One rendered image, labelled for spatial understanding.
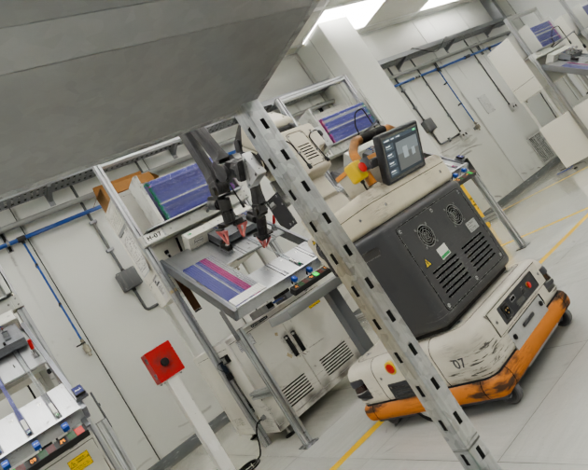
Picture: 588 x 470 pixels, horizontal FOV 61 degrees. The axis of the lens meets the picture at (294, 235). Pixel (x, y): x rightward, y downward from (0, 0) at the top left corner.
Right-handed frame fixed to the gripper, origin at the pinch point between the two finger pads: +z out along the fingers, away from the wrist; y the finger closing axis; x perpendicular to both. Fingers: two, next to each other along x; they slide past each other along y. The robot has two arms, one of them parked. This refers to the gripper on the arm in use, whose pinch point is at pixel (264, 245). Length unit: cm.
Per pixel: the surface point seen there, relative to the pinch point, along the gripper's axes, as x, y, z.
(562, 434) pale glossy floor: 180, 49, -40
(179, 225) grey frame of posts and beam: -44, 28, -11
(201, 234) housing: -33.2, 21.1, -5.5
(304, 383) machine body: 48, 22, 61
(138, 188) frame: -63, 39, -34
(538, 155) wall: -79, -589, 165
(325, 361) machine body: 47, 3, 59
